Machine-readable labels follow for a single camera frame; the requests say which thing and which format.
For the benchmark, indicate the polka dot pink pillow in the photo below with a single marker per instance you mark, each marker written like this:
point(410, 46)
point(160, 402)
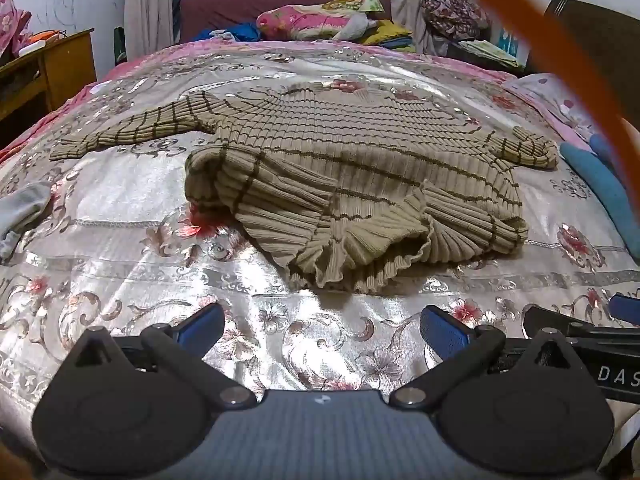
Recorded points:
point(562, 110)

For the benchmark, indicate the beige left curtain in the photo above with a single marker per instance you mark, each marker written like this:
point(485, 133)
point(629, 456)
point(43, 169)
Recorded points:
point(147, 26)

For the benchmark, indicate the wooden bedside desk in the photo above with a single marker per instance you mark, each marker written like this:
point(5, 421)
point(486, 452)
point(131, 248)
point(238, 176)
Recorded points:
point(42, 81)

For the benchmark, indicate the dark floral bundle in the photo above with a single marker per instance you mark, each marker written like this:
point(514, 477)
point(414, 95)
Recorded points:
point(456, 20)

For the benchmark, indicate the floral satin bedspread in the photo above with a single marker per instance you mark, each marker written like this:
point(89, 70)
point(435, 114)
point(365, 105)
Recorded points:
point(121, 247)

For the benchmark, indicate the dark wooden headboard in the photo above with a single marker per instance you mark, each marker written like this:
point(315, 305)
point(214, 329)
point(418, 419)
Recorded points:
point(611, 40)

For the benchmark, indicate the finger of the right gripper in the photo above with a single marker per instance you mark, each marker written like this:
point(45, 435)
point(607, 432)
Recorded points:
point(625, 308)
point(536, 318)

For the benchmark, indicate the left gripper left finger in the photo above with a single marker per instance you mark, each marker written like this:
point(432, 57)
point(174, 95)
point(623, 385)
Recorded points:
point(131, 406)

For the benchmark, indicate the beige striped knit sweater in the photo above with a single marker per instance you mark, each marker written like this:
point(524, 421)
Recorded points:
point(344, 188)

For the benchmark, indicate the pink floral fabric cover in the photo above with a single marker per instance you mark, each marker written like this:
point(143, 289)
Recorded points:
point(13, 27)

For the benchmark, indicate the blue folded garment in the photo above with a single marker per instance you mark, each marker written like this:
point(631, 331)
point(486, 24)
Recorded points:
point(597, 168)

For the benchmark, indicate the blue crumpled cloth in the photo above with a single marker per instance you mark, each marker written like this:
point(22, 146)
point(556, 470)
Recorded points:
point(244, 32)

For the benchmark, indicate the grey small cloth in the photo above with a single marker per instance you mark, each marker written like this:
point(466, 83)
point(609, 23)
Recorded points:
point(18, 211)

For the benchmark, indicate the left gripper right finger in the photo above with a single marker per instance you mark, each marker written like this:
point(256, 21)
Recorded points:
point(513, 406)

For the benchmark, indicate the stack of papers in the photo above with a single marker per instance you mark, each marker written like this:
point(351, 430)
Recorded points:
point(485, 49)

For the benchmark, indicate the yellow folded blanket stack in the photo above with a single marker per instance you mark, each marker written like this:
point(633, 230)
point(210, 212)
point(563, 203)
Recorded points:
point(386, 34)

